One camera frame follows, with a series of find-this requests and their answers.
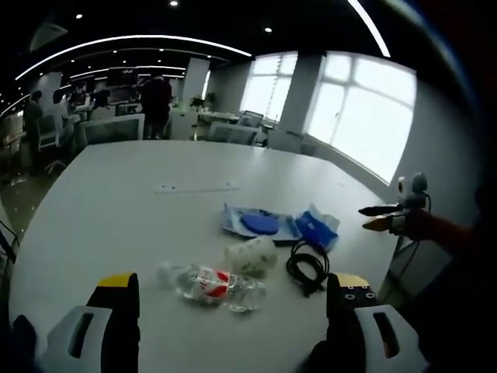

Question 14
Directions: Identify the window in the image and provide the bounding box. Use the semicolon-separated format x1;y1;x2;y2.
240;52;419;186

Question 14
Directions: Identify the white table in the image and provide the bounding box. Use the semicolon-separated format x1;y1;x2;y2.
8;139;408;373

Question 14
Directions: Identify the black cable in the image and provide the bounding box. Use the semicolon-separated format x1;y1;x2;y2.
286;239;331;299

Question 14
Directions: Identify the blue tray with round disc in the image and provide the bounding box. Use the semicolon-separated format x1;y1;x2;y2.
221;201;304;245

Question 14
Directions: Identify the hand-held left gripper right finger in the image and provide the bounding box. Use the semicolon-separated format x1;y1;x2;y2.
306;273;428;373

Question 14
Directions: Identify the clear plastic water bottle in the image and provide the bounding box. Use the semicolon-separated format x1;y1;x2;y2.
156;262;268;314

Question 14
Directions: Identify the blue tissue pack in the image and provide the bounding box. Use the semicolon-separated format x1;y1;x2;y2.
294;202;341;252

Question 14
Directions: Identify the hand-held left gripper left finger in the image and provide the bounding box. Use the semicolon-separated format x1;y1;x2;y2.
35;272;141;373

